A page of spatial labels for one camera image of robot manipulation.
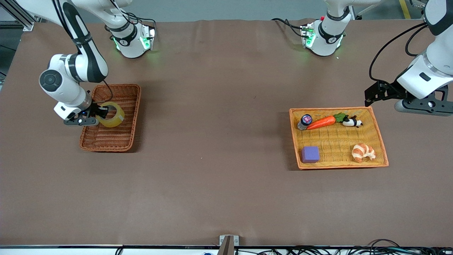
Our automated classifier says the orange wicker basket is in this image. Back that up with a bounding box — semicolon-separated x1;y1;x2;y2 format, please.
289;106;389;170

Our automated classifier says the aluminium frame profile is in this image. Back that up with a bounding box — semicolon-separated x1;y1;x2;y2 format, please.
0;6;36;32

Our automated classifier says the orange toy carrot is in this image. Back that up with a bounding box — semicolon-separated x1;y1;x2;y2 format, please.
306;112;349;130

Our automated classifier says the purple cube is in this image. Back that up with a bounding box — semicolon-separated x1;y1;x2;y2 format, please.
301;146;320;164

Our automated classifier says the black cable bundle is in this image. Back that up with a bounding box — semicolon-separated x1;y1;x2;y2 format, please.
235;239;453;255

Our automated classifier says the brown wicker basket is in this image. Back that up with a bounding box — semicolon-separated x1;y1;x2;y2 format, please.
79;84;142;153

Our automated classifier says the black base cable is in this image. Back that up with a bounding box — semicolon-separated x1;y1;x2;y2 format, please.
272;18;308;38
127;12;157;30

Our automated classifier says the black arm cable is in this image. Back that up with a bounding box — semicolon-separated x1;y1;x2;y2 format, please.
102;80;114;104
369;22;429;84

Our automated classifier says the black white panda toy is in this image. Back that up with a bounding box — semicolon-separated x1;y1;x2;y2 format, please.
342;115;363;128

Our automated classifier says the toy croissant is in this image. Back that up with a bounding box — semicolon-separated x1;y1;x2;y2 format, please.
351;143;376;163

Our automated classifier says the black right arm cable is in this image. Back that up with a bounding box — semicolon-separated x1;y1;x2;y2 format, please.
102;80;114;104

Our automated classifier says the metal table bracket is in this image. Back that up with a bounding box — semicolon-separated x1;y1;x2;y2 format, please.
218;235;239;255

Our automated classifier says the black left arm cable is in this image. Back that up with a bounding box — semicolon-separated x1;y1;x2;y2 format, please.
369;22;429;84

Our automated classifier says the small bottle purple cap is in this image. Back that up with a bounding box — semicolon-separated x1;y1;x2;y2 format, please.
297;114;313;131

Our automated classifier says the yellowish clear tape roll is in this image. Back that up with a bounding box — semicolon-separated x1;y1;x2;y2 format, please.
95;102;125;128

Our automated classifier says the black left base cable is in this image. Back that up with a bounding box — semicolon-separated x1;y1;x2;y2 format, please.
272;18;308;38

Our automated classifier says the brown table cloth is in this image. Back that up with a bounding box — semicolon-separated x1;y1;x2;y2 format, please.
0;19;453;247

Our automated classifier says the black right base cable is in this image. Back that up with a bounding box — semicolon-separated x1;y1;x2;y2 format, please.
127;12;157;30

